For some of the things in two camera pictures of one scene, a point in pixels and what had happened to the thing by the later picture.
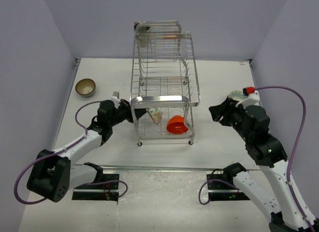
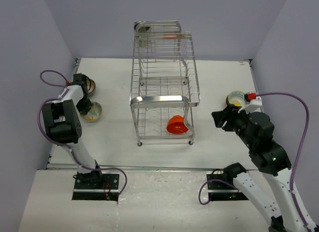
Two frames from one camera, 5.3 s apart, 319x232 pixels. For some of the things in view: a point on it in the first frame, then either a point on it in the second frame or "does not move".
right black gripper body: (233, 116) does not move
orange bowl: (176, 125) does not move
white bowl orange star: (156, 114) to (94, 113)
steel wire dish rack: (165, 87) does not move
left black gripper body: (124, 112) to (83, 105)
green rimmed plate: (237, 95) does not move
